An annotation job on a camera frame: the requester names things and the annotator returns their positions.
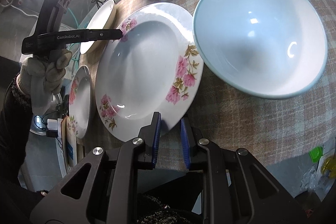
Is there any white cable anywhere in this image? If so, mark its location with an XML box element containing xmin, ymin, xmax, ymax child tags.
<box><xmin>0</xmin><ymin>0</ymin><xmax>40</xmax><ymax>20</ymax></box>

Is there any large white bowl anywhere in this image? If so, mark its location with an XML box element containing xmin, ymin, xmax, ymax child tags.
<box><xmin>193</xmin><ymin>0</ymin><xmax>327</xmax><ymax>100</ymax></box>

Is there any large floral deep plate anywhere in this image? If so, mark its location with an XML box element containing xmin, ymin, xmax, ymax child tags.
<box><xmin>95</xmin><ymin>2</ymin><xmax>204</xmax><ymax>141</ymax></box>

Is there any left gloved hand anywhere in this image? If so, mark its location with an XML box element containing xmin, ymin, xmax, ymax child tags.
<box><xmin>17</xmin><ymin>49</ymin><xmax>72</xmax><ymax>115</ymax></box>

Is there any small floral plate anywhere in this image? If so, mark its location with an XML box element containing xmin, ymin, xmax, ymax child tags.
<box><xmin>69</xmin><ymin>65</ymin><xmax>92</xmax><ymax>139</ymax></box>

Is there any white leaf pattern plate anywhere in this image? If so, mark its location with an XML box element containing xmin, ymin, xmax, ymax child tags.
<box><xmin>80</xmin><ymin>0</ymin><xmax>117</xmax><ymax>55</ymax></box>

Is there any green plastic item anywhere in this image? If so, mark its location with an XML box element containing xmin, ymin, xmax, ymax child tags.
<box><xmin>309</xmin><ymin>146</ymin><xmax>323</xmax><ymax>163</ymax></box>

